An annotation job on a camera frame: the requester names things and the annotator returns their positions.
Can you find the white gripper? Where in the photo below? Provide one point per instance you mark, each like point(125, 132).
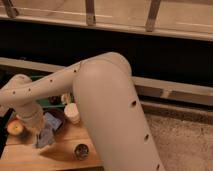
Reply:
point(34, 122)

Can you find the grey blue towel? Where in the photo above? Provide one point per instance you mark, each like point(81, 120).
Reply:
point(44, 138)

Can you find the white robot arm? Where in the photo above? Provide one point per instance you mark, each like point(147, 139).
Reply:
point(108, 103)

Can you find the dark brown bowl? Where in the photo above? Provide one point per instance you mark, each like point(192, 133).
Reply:
point(58, 113)

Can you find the green plastic tray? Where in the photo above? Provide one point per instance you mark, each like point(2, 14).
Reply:
point(46, 104)

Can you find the red yellow apple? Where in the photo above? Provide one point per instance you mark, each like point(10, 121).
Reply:
point(15, 128)

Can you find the blue sponge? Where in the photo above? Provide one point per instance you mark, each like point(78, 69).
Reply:
point(53, 121)

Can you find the dark grape bunch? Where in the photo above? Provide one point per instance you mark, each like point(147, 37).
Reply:
point(54, 99)

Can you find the wooden table board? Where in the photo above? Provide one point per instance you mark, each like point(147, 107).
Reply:
point(20, 155)

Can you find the white cylindrical cup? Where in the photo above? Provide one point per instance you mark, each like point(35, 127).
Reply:
point(72, 113)

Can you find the small metal cup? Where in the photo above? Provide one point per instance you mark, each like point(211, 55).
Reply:
point(81, 151)

